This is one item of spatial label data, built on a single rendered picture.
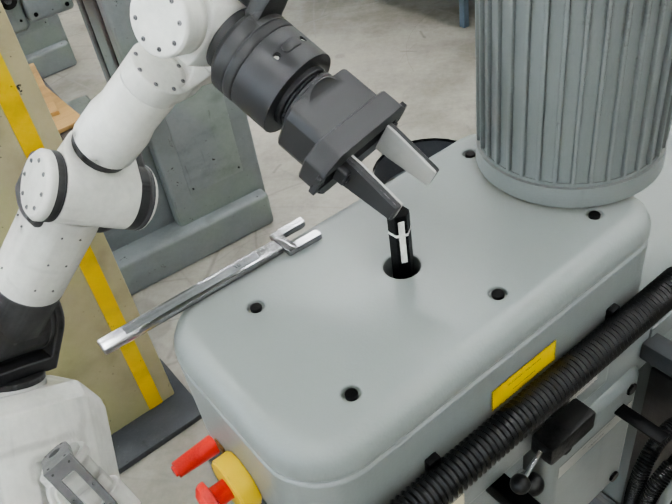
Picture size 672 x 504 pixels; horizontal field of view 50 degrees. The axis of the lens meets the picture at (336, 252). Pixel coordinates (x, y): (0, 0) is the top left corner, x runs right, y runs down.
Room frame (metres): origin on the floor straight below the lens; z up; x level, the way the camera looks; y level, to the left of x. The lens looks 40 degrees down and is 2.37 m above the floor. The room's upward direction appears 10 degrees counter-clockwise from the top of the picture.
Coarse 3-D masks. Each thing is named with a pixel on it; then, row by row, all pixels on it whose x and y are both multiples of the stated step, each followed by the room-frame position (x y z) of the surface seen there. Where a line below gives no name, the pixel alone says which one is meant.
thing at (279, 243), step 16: (288, 224) 0.62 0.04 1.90; (304, 224) 0.62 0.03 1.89; (272, 240) 0.60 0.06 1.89; (288, 240) 0.59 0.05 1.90; (304, 240) 0.58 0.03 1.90; (256, 256) 0.57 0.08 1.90; (272, 256) 0.57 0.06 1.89; (224, 272) 0.56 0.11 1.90; (240, 272) 0.55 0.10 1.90; (192, 288) 0.54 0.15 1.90; (208, 288) 0.54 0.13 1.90; (160, 304) 0.53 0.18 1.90; (176, 304) 0.52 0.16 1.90; (192, 304) 0.52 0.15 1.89; (144, 320) 0.51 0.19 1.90; (160, 320) 0.50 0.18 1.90; (112, 336) 0.49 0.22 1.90; (128, 336) 0.49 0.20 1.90
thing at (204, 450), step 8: (208, 440) 0.50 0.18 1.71; (192, 448) 0.49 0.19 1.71; (200, 448) 0.49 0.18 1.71; (208, 448) 0.49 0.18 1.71; (216, 448) 0.49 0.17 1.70; (184, 456) 0.48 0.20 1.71; (192, 456) 0.48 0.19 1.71; (200, 456) 0.48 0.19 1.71; (208, 456) 0.48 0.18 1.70; (176, 464) 0.47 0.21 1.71; (184, 464) 0.47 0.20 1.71; (192, 464) 0.47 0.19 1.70; (200, 464) 0.48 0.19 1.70; (176, 472) 0.47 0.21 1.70; (184, 472) 0.47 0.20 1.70
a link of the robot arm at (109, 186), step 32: (96, 96) 0.70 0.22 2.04; (128, 96) 0.66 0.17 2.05; (96, 128) 0.67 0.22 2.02; (128, 128) 0.67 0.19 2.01; (96, 160) 0.68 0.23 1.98; (128, 160) 0.68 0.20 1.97; (96, 192) 0.66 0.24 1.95; (128, 192) 0.68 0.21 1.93; (96, 224) 0.66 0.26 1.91; (128, 224) 0.68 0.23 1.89
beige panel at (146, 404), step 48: (0, 48) 2.01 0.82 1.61; (0, 96) 1.97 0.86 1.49; (0, 144) 1.94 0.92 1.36; (48, 144) 2.01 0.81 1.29; (0, 192) 1.91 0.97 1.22; (0, 240) 1.88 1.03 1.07; (96, 240) 2.02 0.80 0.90; (96, 288) 1.98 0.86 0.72; (96, 336) 1.94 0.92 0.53; (144, 336) 2.02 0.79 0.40; (96, 384) 1.90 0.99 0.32; (144, 384) 1.98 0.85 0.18; (144, 432) 1.86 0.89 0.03
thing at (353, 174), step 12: (348, 168) 0.51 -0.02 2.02; (360, 168) 0.51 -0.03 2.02; (336, 180) 0.52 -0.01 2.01; (348, 180) 0.51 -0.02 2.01; (360, 180) 0.51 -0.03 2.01; (372, 180) 0.50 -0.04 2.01; (360, 192) 0.51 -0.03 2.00; (372, 192) 0.50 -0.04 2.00; (384, 192) 0.49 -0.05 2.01; (372, 204) 0.50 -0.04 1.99; (384, 204) 0.49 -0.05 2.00; (396, 204) 0.48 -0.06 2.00; (384, 216) 0.49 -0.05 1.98
